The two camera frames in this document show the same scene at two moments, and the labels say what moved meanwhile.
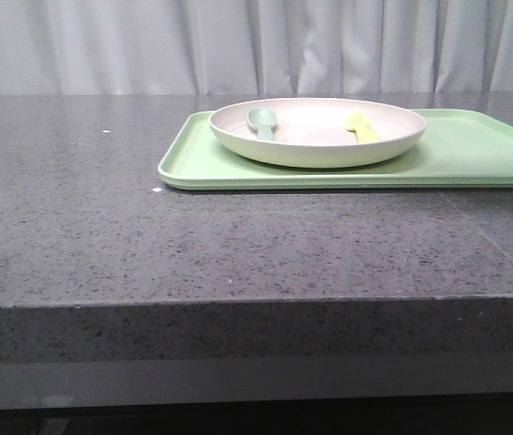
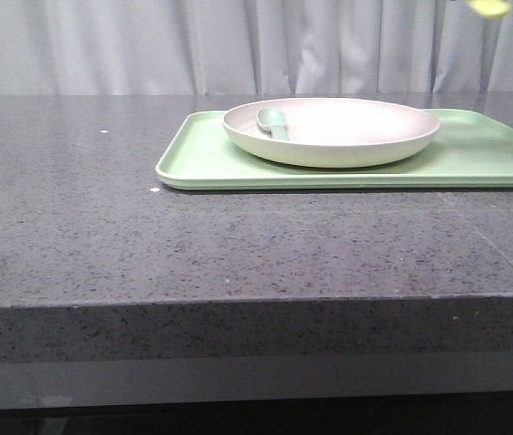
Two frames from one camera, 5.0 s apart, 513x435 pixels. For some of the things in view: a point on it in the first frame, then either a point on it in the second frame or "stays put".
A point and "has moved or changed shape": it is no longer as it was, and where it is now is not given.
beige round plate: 315,132 has moved or changed shape
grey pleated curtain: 254,47 stays put
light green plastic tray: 459,149 stays put
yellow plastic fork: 358,122 → 490,8
